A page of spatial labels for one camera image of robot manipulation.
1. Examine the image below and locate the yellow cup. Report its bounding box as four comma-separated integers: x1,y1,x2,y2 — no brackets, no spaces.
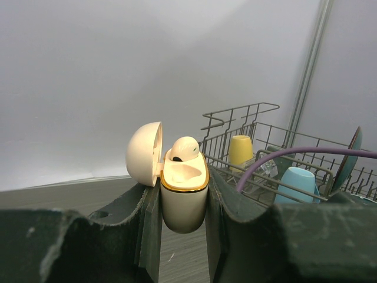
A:
229,135,254,167

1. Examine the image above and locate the teal blue plate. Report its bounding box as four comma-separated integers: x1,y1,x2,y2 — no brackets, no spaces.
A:
331,126,363,194

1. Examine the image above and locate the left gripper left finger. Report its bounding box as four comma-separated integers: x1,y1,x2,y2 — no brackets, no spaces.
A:
1,184,162,282

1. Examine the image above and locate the light blue mug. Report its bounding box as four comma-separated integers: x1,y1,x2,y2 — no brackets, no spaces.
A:
274,167,320,203

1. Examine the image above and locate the grey wire dish rack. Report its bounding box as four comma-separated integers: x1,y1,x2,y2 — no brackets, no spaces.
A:
199,102,377,207

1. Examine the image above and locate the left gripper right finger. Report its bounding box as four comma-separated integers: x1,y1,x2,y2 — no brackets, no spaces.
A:
205,169,376,282

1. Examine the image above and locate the clear glass cup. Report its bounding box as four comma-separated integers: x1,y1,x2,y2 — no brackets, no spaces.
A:
244,160,278,193

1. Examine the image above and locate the beige earbud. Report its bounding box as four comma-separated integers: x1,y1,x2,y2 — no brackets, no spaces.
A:
170,136,199,162

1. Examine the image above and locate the dark grey-green mug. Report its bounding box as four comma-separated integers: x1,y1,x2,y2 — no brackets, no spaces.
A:
266,146,295,169

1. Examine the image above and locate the beige earbud charging case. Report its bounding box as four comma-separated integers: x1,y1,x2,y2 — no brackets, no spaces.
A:
125,121,210,234

